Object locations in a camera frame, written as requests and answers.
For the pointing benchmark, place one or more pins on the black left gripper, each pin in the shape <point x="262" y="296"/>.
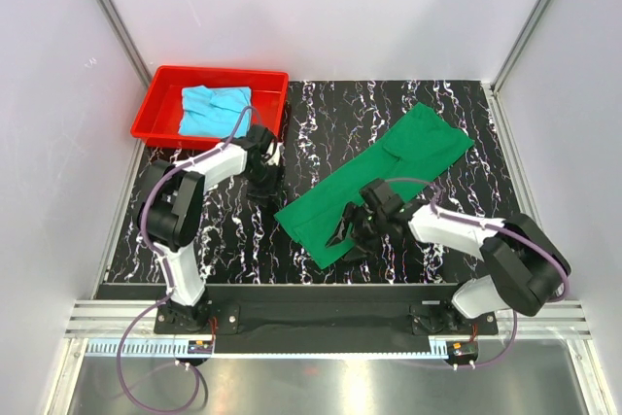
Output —
<point x="273" y="191"/>

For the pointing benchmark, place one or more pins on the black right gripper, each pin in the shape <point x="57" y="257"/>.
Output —
<point x="363" y="249"/>

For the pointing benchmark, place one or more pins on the green t-shirt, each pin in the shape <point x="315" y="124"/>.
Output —
<point x="419" y="145"/>

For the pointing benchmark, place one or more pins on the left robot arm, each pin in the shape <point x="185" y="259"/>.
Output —
<point x="170" y="210"/>

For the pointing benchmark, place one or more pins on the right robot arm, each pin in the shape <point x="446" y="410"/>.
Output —
<point x="525" y="270"/>

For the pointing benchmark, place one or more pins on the blue folded t-shirt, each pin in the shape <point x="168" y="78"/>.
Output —
<point x="214" y="112"/>

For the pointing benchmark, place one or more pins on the red plastic bin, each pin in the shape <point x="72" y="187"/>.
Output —
<point x="157" y="121"/>

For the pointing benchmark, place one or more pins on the aluminium front rail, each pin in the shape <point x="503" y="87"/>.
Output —
<point x="128" y="328"/>

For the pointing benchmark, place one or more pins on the aluminium frame post left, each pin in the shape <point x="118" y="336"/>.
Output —
<point x="113" y="16"/>

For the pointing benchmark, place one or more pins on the aluminium frame post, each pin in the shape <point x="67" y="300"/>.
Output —
<point x="113" y="16"/>
<point x="528" y="29"/>

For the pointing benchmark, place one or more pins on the aluminium frame post right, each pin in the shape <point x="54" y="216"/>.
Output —
<point x="528" y="29"/>

